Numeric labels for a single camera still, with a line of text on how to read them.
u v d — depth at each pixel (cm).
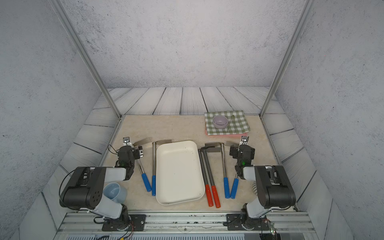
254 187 80
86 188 46
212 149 95
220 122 113
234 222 71
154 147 100
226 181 86
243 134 108
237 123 115
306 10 71
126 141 81
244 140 79
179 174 88
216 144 103
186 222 74
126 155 73
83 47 85
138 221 73
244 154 72
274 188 45
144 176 88
